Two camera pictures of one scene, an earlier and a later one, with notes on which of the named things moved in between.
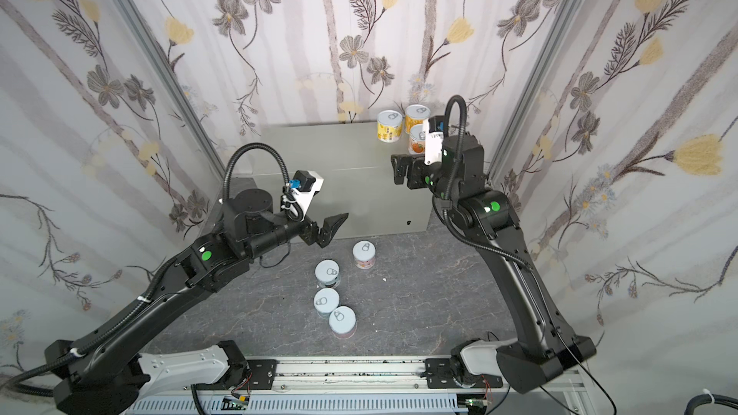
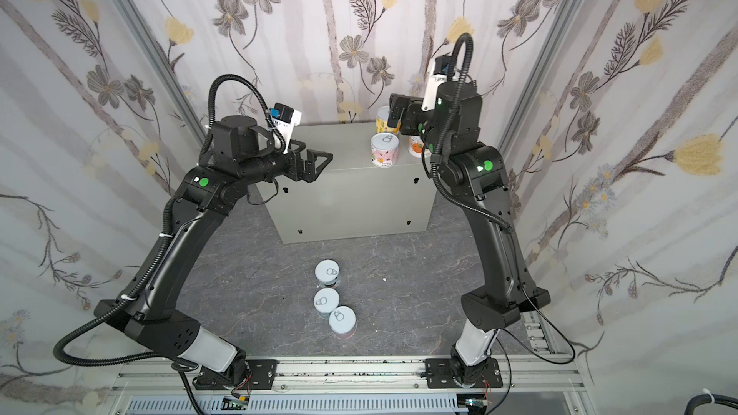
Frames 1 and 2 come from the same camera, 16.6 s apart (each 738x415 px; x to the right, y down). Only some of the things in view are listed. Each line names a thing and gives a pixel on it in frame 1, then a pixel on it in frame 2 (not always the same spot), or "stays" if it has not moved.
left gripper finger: x=331 y=225 → x=311 y=173
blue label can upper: x=328 y=273 stays
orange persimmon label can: x=417 y=138 stays
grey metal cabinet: x=356 y=172 stays
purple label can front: x=342 y=322 stays
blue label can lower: x=325 y=301 stays
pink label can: x=364 y=254 → x=384 y=150
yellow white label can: x=389 y=126 stays
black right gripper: x=420 y=171 → x=407 y=116
